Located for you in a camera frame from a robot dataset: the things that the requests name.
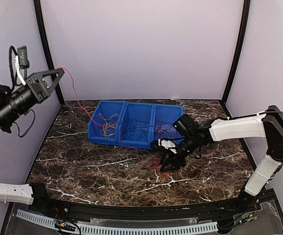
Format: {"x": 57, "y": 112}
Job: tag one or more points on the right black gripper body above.
{"x": 174, "y": 157}

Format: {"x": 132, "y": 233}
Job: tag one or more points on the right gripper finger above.
{"x": 167, "y": 166}
{"x": 165, "y": 159}

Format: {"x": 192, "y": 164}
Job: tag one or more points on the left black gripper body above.
{"x": 35, "y": 85}

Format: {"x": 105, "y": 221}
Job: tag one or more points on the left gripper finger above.
{"x": 56, "y": 73}
{"x": 49, "y": 90}

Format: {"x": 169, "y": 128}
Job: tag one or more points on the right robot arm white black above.
{"x": 267, "y": 124}

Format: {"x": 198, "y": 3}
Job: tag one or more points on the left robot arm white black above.
{"x": 16, "y": 104}

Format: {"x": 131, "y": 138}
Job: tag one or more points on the right blue storage bin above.
{"x": 165, "y": 116}

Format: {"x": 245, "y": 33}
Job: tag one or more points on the blue storage bin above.
{"x": 165, "y": 116}
{"x": 136, "y": 129}
{"x": 103, "y": 126}

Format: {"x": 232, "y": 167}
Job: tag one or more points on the middle blue storage bin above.
{"x": 136, "y": 129}

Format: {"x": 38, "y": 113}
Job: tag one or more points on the left blue storage bin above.
{"x": 103, "y": 126}

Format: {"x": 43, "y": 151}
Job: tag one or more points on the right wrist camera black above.
{"x": 186, "y": 126}

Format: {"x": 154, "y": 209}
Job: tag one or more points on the left black frame post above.
{"x": 43, "y": 34}

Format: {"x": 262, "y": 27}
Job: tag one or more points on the black frame post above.
{"x": 43, "y": 34}
{"x": 238, "y": 50}

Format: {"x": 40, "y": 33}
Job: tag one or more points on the white slotted cable duct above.
{"x": 113, "y": 227}

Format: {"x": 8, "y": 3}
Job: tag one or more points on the black front rail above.
{"x": 85, "y": 212}

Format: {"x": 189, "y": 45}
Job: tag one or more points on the right black frame post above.
{"x": 238, "y": 50}

